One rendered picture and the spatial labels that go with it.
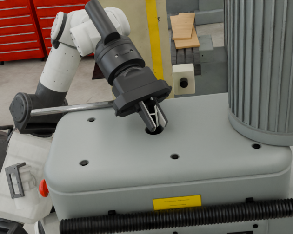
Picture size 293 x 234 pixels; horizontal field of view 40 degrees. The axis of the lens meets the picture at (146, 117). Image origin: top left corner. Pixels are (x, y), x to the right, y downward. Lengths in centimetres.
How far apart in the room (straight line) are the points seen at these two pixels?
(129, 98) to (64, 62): 43
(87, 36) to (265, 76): 38
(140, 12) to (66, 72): 139
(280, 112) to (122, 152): 29
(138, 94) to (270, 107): 25
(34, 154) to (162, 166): 61
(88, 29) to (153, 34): 171
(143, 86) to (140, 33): 178
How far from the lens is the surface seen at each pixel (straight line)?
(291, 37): 67
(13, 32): 592
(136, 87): 80
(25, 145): 127
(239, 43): 72
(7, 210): 131
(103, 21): 84
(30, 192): 118
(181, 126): 82
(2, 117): 493
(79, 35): 88
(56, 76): 120
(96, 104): 92
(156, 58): 265
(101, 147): 80
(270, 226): 89
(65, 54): 118
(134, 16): 254
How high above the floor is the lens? 236
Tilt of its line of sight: 33 degrees down
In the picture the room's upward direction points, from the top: 8 degrees counter-clockwise
